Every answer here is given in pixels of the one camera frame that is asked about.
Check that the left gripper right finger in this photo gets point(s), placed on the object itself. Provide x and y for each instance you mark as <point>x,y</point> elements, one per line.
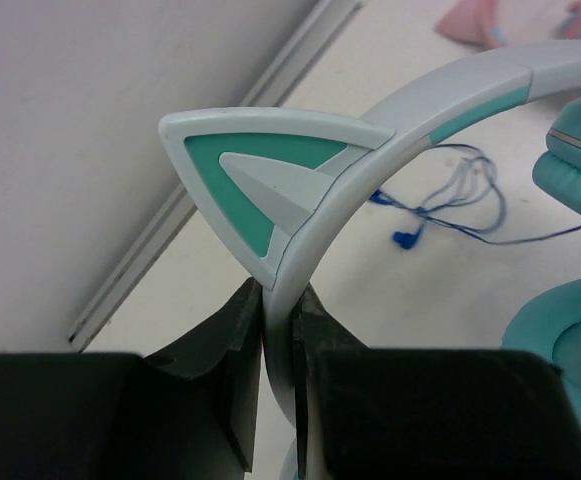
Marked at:
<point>390,413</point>

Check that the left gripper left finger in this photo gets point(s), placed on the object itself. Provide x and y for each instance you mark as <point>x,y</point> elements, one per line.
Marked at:
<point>187,411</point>

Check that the teal cat-ear headphones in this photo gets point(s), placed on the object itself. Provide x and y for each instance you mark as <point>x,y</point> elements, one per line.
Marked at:
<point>460,228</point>

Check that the pink blue cat-ear headphones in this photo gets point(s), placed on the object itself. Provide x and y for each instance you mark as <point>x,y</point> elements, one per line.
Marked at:
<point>494,24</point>

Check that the aluminium table frame rail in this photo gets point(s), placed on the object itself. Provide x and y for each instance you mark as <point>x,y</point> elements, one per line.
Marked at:
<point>255,171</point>

